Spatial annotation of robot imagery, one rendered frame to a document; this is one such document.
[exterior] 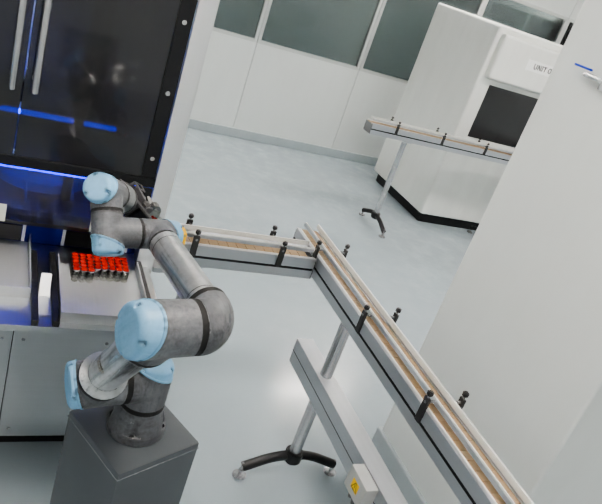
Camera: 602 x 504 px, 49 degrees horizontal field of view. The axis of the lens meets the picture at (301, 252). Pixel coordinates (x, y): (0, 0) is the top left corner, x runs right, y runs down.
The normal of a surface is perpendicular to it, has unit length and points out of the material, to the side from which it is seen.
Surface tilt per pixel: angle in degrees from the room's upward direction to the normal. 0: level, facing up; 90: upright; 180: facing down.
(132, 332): 84
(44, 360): 90
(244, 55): 90
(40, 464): 0
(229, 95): 90
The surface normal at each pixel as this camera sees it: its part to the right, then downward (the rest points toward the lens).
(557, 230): -0.89, -0.11
